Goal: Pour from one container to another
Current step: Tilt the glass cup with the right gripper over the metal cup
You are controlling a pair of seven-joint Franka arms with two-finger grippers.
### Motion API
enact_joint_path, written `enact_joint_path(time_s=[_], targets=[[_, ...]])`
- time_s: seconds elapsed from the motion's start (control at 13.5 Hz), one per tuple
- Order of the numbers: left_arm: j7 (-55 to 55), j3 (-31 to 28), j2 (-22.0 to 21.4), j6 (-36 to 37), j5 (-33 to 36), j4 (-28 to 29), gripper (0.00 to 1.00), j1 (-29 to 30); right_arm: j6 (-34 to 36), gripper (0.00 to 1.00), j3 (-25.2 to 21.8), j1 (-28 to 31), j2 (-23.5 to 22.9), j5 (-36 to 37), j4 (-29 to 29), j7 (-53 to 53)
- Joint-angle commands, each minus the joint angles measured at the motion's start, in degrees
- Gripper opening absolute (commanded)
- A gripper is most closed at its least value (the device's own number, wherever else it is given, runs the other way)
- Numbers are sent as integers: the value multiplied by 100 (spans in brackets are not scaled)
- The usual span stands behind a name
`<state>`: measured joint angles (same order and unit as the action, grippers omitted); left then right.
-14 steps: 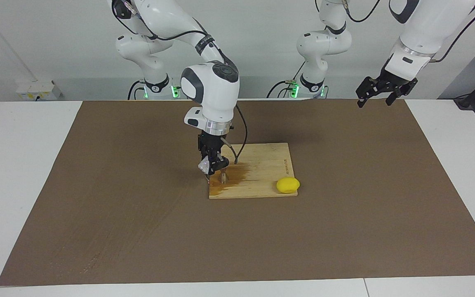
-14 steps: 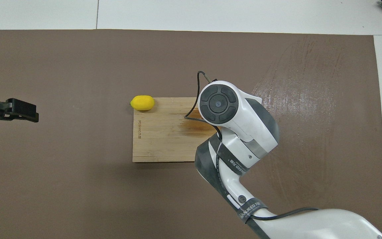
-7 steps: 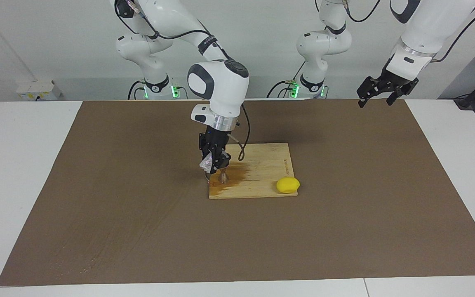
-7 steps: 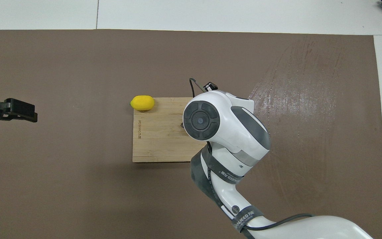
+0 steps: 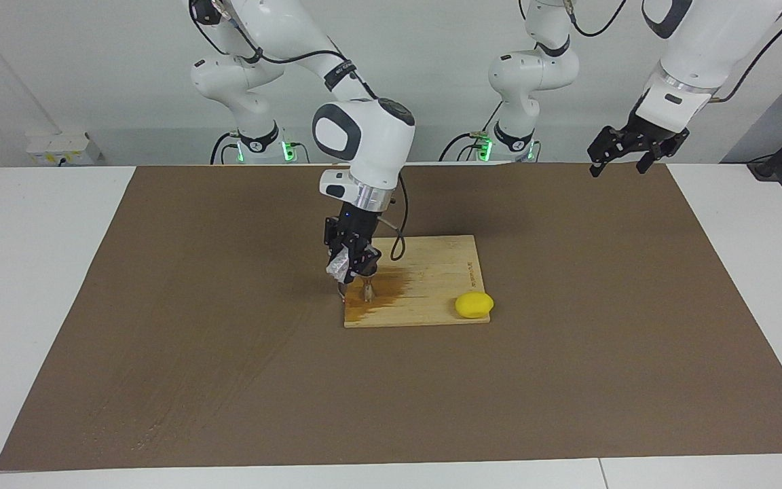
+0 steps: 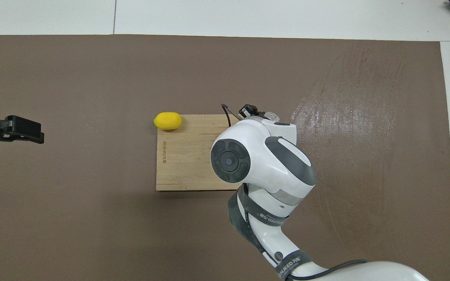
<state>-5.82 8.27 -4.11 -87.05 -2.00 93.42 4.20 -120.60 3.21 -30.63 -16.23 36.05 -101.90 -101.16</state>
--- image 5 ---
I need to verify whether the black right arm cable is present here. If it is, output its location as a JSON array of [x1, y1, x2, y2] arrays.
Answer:
[[187, 0, 409, 262]]

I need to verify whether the white power strip box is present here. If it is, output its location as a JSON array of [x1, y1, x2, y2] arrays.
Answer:
[[26, 132, 103, 166]]

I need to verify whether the bamboo cutting board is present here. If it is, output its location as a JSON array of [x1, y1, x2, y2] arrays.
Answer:
[[335, 235, 491, 329]]

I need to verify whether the clear plastic cup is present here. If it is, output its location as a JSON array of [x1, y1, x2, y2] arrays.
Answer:
[[325, 248, 359, 285]]

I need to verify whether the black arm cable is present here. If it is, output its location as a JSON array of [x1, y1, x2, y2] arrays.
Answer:
[[567, 0, 782, 104], [187, 0, 409, 262]]

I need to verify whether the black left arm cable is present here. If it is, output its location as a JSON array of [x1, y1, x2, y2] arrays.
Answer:
[[567, 0, 782, 104]]

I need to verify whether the brown table mat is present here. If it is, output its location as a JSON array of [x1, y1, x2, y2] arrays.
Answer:
[[0, 162, 782, 471]]

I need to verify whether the yellow lemon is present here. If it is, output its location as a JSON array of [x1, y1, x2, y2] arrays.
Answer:
[[455, 292, 495, 319]]

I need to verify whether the black base cable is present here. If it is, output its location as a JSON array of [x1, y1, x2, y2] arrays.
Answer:
[[439, 101, 504, 162], [211, 132, 239, 164]]

